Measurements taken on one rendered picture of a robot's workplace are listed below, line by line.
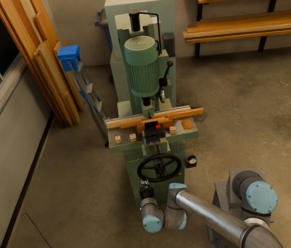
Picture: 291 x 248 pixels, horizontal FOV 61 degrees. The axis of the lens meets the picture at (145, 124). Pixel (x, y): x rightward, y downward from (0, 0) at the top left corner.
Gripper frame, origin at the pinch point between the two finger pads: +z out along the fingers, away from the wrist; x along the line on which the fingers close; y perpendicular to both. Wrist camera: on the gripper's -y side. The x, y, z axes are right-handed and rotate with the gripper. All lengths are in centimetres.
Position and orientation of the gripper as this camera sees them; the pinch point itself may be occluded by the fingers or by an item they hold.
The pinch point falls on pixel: (145, 183)
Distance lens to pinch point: 159.7
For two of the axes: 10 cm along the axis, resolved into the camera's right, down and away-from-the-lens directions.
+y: -1.4, -9.0, -4.2
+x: -9.8, 1.8, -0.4
